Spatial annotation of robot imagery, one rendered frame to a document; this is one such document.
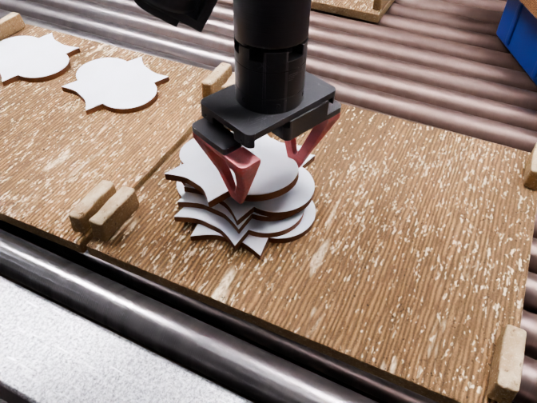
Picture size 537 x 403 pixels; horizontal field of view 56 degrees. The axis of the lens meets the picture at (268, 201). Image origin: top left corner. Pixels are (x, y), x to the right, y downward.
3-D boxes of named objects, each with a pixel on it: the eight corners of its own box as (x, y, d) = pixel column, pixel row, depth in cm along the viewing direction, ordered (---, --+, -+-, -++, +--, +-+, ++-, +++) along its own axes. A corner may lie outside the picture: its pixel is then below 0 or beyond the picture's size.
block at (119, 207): (106, 244, 51) (100, 225, 49) (92, 237, 52) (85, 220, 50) (141, 205, 55) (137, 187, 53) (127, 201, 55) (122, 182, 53)
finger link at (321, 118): (236, 169, 50) (232, 88, 44) (286, 140, 54) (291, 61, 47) (283, 205, 47) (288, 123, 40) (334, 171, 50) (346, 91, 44)
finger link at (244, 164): (196, 192, 48) (187, 109, 41) (252, 160, 51) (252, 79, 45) (243, 232, 44) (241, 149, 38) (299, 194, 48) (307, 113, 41)
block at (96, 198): (85, 237, 52) (78, 219, 50) (71, 231, 52) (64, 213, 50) (121, 200, 55) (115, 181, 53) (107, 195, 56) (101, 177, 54)
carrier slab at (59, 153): (83, 254, 52) (79, 245, 51) (-174, 149, 64) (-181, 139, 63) (237, 85, 74) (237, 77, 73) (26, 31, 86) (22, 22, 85)
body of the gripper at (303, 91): (198, 119, 43) (191, 37, 37) (284, 77, 48) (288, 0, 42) (249, 156, 39) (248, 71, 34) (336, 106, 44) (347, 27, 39)
